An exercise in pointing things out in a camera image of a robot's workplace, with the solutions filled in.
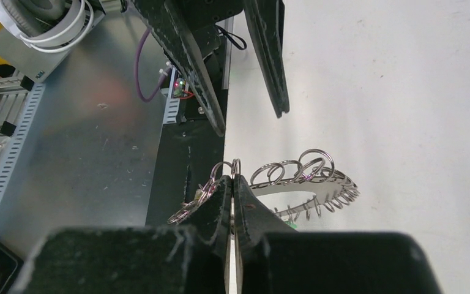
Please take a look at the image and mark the green tag key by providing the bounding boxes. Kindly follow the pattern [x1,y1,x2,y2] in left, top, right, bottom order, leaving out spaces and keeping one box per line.
[285,220,297,230]

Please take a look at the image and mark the metal disc with keyrings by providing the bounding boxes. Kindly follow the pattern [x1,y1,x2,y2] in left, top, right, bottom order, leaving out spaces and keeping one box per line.
[166,148,360,226]

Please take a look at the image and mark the white headphones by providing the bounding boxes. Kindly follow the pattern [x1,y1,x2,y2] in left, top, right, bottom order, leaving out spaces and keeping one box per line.
[0,0,95,54]

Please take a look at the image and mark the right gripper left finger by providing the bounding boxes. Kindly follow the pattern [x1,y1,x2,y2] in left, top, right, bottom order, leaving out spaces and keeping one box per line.
[12,176,233,293]

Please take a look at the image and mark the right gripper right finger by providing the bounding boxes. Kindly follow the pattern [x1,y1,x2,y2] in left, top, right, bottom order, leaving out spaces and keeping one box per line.
[233,175,441,293]

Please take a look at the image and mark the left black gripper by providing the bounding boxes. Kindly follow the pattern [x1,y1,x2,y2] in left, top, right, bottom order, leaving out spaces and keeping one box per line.
[132,0,289,137]

